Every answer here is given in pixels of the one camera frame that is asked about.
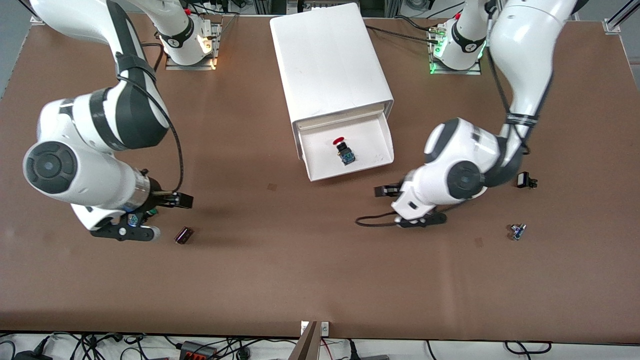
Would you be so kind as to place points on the black switch with white cap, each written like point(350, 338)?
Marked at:
point(523, 180)

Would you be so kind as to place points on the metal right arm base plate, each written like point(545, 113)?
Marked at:
point(212, 62)

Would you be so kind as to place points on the white table corner clamp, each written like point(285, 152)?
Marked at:
point(613, 26)
point(34, 20)

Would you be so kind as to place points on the black power adapter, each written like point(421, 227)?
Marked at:
point(30, 356)

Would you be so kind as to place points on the black plug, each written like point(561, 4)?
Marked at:
point(353, 351)

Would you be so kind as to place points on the dark purple capacitor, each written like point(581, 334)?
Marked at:
point(183, 235)

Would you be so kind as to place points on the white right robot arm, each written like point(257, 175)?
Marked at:
point(75, 170)

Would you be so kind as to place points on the white uppermost cabinet drawer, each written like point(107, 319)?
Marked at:
point(320, 160)

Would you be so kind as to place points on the small white metal bracket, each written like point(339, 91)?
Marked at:
point(325, 328)
point(304, 327)

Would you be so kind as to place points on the small blue electronic component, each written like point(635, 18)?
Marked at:
point(517, 231)

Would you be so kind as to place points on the black orange power strip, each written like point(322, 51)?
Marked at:
point(197, 351)

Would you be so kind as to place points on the white drawer cabinet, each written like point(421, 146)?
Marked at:
point(330, 55)

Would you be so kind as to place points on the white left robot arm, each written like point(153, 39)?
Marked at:
point(520, 40)

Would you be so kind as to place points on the red push button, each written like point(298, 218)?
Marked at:
point(345, 152)

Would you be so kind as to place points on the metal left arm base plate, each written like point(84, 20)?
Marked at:
point(475, 71)

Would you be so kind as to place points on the green push button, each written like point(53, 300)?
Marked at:
point(132, 220)

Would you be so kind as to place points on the brown wooden post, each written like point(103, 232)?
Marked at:
point(306, 347)

